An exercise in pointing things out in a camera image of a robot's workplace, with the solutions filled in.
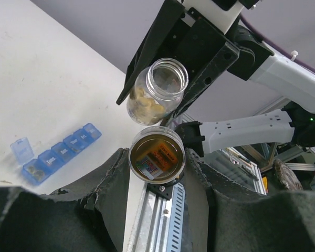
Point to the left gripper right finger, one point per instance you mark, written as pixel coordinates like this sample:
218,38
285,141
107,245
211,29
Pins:
225,216

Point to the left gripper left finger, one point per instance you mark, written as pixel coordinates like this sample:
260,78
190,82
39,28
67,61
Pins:
86,215

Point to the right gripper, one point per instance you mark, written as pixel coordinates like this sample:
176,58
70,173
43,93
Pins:
190,38

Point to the amber pill bottle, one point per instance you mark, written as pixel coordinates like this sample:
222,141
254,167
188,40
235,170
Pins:
157,91

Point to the blue weekly pill organizer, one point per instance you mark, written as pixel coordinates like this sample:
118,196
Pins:
37,169

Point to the gold bottle cap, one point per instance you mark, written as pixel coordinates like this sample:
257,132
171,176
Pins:
157,155

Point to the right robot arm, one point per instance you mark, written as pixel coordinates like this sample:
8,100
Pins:
260,70

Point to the grey slotted cable duct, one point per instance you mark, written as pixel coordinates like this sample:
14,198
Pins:
174,237

